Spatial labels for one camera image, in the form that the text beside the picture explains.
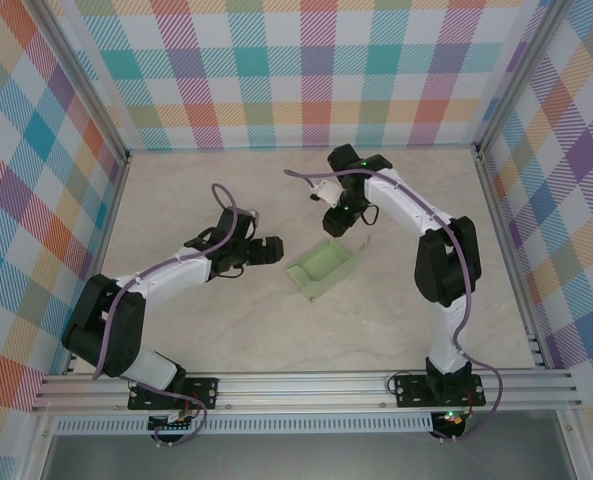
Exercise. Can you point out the light green paper box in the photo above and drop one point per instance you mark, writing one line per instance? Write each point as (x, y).
(321, 265)

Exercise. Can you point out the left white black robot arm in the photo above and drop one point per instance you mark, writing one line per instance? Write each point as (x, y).
(91, 330)

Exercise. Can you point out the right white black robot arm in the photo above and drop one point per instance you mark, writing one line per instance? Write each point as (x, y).
(446, 270)

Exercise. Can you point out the grey metal shelf panel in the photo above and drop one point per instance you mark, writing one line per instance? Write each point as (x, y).
(301, 457)

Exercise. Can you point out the thin aluminium frame bar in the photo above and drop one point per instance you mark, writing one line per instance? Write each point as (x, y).
(226, 149)

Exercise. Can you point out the left aluminium side rail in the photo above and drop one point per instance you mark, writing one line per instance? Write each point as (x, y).
(116, 200)

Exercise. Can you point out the aluminium side rail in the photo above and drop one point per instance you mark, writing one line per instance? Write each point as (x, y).
(496, 210)
(116, 200)

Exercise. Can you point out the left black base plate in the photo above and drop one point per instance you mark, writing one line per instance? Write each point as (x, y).
(211, 387)

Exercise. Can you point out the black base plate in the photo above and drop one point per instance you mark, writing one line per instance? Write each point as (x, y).
(211, 387)
(408, 392)

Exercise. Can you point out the wide aluminium frame rail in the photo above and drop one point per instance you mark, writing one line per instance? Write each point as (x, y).
(301, 392)

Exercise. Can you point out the right aluminium side rail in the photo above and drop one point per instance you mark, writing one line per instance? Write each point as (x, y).
(496, 210)

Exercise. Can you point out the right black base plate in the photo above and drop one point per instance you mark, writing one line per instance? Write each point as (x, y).
(408, 392)

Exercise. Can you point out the right aluminium frame post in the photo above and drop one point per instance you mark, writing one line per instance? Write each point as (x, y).
(518, 75)

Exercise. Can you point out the aluminium frame post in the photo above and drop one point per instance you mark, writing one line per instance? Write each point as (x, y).
(518, 75)
(83, 82)

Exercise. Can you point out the left aluminium frame post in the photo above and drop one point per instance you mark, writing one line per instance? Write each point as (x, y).
(83, 82)

